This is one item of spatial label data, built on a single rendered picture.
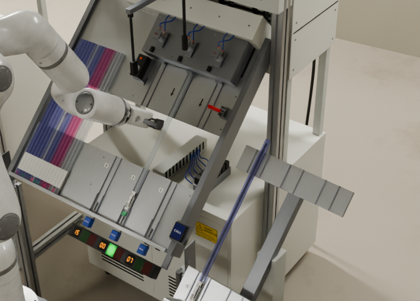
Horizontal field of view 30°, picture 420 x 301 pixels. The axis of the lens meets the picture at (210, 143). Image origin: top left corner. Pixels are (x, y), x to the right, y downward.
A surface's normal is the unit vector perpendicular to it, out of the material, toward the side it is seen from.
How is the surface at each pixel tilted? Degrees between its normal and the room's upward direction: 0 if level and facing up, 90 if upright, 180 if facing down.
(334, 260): 0
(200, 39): 43
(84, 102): 53
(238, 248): 90
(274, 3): 90
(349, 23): 90
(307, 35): 90
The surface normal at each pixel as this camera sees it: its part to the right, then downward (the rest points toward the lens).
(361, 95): 0.00, -0.82
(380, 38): -0.48, 0.50
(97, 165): -0.40, -0.28
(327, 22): 0.82, 0.33
